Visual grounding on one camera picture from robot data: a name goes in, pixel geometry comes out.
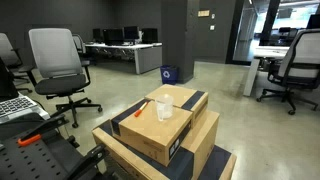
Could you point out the clear plastic measuring cup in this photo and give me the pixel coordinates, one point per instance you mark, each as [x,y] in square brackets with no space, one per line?
[164,108]

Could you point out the orange capped white marker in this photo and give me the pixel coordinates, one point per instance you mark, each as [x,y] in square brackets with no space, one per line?
[140,110]

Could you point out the small cardboard box dark tape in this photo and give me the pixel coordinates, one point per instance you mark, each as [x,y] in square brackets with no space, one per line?
[176,93]

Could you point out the blue recycling bin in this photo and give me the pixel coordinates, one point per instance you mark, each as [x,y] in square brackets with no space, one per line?
[168,75]

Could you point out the grey white office desk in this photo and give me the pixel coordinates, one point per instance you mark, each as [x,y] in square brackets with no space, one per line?
[148,58]

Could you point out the small cardboard box printed label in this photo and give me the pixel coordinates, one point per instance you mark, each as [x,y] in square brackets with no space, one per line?
[150,133]

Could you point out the large cardboard box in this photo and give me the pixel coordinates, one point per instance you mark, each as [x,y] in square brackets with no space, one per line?
[203,133]

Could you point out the flat cardboard box dark tape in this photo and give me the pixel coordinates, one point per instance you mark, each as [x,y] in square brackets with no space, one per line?
[216,163]

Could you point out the grey mesh office chair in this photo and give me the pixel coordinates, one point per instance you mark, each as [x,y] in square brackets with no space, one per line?
[78,43]
[6,50]
[55,53]

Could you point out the long white office desk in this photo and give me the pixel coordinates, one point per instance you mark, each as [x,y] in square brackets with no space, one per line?
[266,51]

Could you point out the black office chair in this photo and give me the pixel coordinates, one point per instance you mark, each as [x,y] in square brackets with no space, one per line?
[286,33]

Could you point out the silver laptop black keys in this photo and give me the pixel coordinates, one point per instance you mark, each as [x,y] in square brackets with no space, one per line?
[16,106]

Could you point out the white wall switch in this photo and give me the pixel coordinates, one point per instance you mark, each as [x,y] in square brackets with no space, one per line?
[212,27]

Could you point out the beige wall sign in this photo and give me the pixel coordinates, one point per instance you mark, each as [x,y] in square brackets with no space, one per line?
[203,13]

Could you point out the small white wall plate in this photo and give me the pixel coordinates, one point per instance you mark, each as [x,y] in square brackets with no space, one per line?
[213,16]

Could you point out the white mesh black frame chair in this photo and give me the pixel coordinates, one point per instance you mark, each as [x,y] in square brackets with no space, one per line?
[303,53]

